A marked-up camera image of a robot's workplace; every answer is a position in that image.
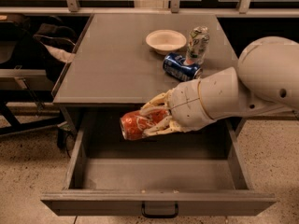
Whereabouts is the red coke can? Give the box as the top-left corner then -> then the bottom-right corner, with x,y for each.
120,109 -> 169,141

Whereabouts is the blue pepsi can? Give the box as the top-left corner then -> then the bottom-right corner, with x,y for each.
163,52 -> 202,81

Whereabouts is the metal window railing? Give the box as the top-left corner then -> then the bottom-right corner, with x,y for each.
0,0 -> 299,18

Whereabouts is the grey cabinet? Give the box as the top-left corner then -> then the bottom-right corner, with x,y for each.
50,13 -> 262,138

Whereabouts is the black drawer handle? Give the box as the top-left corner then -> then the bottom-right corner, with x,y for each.
141,202 -> 178,218

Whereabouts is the black bag with white cloth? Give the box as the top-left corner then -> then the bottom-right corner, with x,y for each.
0,14 -> 78,82

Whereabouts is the open grey top drawer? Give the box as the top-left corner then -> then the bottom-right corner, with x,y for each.
41,120 -> 276,216

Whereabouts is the black metal stand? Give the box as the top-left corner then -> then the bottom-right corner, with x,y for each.
0,77 -> 68,149

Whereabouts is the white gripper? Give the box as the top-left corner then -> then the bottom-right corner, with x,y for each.
139,79 -> 215,137

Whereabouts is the white bowl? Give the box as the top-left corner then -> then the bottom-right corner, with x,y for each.
146,30 -> 187,55

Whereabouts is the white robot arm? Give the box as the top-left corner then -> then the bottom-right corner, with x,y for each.
141,36 -> 299,137

